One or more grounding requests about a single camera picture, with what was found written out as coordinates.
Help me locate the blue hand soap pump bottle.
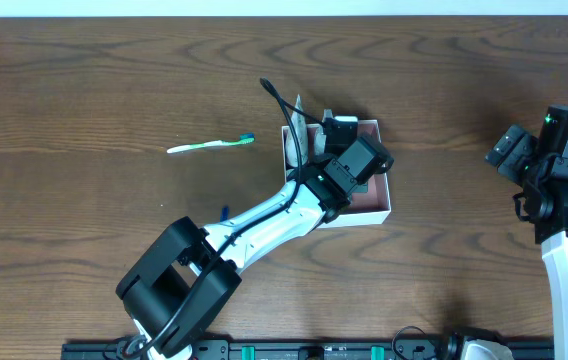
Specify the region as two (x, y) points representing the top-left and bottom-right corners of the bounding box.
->
(313, 109), (333, 157)

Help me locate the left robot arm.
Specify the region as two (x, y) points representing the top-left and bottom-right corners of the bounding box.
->
(115, 134), (394, 359)

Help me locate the white box with pink inside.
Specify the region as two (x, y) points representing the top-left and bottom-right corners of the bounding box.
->
(281, 120), (391, 229)

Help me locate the green white toothbrush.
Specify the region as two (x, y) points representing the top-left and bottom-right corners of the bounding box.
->
(166, 133), (255, 154)

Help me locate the blue disposable razor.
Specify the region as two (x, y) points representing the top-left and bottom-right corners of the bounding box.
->
(220, 206), (229, 221)

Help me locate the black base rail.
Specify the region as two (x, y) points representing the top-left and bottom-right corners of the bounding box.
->
(60, 325), (555, 360)

